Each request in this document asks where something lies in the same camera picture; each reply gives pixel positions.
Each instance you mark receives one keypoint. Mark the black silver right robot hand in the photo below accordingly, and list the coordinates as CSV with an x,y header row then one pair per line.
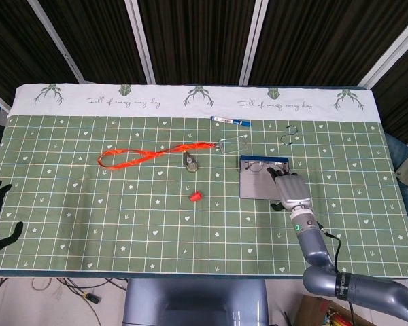
x,y
292,192

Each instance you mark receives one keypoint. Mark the wire-rim eyeglasses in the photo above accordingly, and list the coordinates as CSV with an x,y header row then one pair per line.
x,y
255,167

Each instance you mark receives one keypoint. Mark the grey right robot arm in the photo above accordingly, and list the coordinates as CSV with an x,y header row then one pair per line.
x,y
313,244

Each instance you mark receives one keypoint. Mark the clear badge holder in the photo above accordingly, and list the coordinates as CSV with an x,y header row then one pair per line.
x,y
233,144

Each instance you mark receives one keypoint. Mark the blue white marker pen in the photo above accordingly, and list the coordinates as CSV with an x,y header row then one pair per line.
x,y
229,120

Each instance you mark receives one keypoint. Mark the small red plastic cap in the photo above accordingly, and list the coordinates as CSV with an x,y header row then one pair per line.
x,y
195,197

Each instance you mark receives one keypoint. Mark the bronze oval pendant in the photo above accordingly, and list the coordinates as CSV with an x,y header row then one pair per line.
x,y
191,164

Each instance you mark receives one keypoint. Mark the blue jeans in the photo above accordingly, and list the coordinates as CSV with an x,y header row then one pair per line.
x,y
394,149

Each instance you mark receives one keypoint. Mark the cardboard box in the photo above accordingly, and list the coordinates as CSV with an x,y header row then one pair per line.
x,y
313,309

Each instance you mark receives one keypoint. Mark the black power adapter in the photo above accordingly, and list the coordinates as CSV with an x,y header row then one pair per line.
x,y
92,299

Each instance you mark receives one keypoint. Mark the green grid tablecloth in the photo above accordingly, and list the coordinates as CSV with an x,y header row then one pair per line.
x,y
122,203

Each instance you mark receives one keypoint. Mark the grey blue robot torso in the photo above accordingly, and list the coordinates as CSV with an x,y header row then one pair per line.
x,y
195,302

